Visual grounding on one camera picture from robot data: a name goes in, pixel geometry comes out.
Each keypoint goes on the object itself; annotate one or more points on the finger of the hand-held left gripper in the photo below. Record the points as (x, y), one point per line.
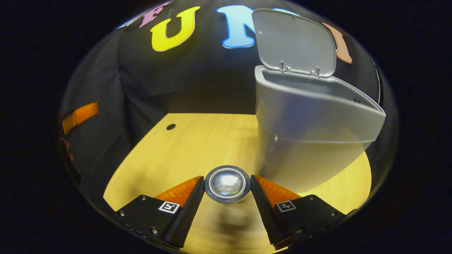
(81, 114)

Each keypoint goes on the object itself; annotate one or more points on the wooden desktop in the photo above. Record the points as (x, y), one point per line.
(197, 141)

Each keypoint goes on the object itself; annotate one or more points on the silver pop can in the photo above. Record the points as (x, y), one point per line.
(227, 184)

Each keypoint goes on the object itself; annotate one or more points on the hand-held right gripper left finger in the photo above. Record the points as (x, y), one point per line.
(187, 215)

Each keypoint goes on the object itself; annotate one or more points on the black backdrop cloth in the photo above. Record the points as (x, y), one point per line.
(194, 77)

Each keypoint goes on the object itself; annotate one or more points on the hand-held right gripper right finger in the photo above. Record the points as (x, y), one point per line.
(265, 211)

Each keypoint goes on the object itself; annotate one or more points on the white desktop garbage bin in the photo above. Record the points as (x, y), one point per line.
(310, 116)

